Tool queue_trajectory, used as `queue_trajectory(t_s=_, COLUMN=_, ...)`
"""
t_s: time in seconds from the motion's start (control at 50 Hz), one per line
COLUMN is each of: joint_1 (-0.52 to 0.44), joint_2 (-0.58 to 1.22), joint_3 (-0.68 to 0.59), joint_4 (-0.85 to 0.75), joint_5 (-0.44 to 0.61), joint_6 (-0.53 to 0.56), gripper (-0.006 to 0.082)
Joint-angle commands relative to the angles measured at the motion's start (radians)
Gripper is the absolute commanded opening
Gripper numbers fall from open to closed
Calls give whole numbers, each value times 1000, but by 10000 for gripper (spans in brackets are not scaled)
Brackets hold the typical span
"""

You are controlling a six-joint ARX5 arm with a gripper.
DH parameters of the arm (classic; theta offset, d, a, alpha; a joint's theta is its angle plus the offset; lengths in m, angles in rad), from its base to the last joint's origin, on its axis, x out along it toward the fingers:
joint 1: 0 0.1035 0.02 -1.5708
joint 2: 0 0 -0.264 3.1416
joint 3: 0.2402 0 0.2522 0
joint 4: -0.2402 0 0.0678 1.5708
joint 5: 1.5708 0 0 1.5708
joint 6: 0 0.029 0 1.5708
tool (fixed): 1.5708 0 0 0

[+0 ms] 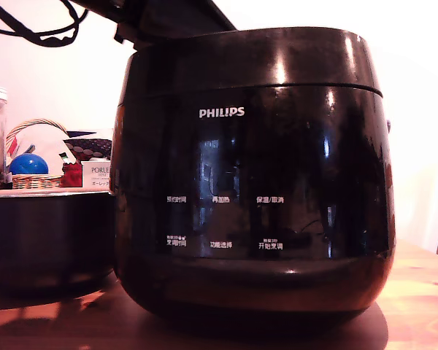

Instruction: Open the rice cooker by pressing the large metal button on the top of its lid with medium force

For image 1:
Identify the black inner cooking pot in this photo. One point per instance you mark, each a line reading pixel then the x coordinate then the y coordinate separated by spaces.
pixel 44 237

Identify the black Philips rice cooker body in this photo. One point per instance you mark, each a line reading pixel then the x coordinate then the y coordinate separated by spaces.
pixel 241 164

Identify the red small pouch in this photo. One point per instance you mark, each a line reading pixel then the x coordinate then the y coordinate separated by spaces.
pixel 72 175

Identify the woven wicker basket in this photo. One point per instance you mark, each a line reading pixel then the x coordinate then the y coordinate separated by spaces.
pixel 36 181

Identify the white printed carton box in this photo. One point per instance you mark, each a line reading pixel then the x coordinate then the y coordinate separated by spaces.
pixel 96 175

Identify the black rice cooker lid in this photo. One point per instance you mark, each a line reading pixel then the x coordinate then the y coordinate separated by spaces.
pixel 241 62

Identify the white printed cloth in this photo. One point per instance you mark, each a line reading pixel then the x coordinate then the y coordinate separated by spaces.
pixel 48 142

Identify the blue ball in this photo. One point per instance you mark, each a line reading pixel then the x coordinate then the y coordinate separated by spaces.
pixel 28 165

